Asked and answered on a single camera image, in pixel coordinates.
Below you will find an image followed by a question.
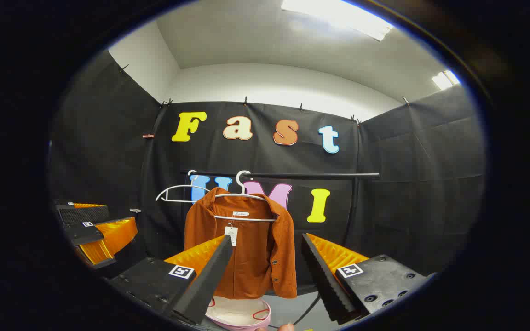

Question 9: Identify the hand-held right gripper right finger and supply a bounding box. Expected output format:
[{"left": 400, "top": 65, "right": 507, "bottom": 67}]
[{"left": 301, "top": 233, "right": 431, "bottom": 325}]

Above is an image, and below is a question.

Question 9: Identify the row of black clips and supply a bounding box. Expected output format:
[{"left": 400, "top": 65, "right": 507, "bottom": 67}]
[{"left": 119, "top": 63, "right": 410, "bottom": 126}]

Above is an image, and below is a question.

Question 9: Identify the orange corduroy shirt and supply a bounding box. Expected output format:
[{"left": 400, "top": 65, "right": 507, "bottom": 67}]
[{"left": 184, "top": 187, "right": 298, "bottom": 300}]

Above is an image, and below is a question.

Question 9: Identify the white plastic clothes hanger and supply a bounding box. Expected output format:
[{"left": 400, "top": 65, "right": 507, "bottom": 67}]
[
  {"left": 213, "top": 170, "right": 278, "bottom": 223},
  {"left": 156, "top": 170, "right": 210, "bottom": 204}
]

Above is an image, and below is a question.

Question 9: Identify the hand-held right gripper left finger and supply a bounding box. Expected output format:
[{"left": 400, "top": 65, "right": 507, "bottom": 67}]
[{"left": 109, "top": 235, "right": 233, "bottom": 326}]

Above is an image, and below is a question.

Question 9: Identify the long ceiling light panel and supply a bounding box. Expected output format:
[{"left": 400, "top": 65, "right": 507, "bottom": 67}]
[{"left": 281, "top": 0, "right": 394, "bottom": 42}]

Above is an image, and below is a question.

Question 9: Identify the white laundry hamper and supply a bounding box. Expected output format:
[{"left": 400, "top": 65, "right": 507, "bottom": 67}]
[{"left": 205, "top": 296, "right": 271, "bottom": 331}]

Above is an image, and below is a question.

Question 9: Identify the black clothes rack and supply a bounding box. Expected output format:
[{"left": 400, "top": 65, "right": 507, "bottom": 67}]
[{"left": 181, "top": 170, "right": 380, "bottom": 326}]

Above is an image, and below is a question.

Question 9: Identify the small ceiling light panel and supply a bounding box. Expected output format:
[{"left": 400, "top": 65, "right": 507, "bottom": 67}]
[{"left": 432, "top": 70, "right": 460, "bottom": 91}]

